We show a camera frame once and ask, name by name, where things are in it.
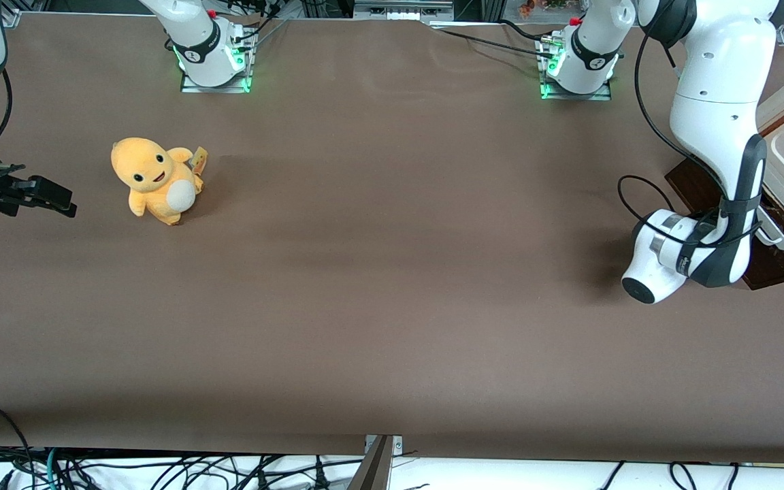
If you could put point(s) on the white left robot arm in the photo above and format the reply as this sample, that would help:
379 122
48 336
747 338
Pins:
719 102

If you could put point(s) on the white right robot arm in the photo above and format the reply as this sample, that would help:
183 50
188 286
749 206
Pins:
205 54

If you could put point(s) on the yellow plush toy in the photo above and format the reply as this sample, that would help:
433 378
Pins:
154 180

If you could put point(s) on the yellow paper plush tag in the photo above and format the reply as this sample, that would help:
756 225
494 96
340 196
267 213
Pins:
199 158

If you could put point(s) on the brown table cover sheet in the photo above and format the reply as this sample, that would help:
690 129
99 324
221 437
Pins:
392 272

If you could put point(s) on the dark wooden base board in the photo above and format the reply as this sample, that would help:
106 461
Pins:
783 269

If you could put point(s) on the small aluminium corner bracket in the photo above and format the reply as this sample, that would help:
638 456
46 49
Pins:
11 17

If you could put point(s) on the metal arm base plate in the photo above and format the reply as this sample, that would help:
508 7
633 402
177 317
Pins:
218 87
576 96

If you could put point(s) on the aluminium frame profile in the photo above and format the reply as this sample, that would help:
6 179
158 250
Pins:
402 8

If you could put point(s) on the metal table edge bracket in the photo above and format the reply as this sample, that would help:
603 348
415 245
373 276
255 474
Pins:
378 463

